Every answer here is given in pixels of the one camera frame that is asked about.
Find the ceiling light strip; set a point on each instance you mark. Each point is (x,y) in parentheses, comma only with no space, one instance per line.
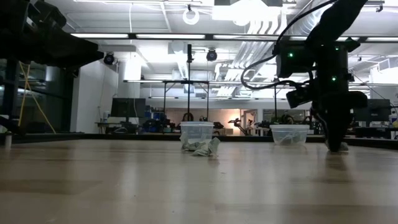
(168,36)

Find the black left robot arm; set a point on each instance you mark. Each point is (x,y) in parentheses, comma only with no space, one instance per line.
(46,46)

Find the black round ceiling spotlight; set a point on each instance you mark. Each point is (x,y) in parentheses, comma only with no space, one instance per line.
(211,55)
(109,58)

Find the black computer monitor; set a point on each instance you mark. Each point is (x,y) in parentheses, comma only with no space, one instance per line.
(373,110)
(128,107)

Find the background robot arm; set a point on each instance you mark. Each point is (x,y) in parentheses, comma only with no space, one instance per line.
(237,124)

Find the clear plastic round container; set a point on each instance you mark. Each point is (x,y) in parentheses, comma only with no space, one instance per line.
(196,129)
(289,129)

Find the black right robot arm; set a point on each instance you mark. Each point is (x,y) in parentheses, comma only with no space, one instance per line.
(332,62)

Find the crumpled grey cloth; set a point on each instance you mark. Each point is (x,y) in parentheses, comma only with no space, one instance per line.
(211,147)

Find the black metal rack frame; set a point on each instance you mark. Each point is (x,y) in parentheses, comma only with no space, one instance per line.
(186,81)

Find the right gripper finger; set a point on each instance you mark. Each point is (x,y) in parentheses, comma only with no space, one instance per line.
(341,133)
(332,133)

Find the green white sweetener packet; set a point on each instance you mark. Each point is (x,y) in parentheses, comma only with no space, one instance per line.
(344,147)
(283,140)
(188,145)
(297,140)

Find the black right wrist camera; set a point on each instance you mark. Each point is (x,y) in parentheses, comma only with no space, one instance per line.
(298,98)

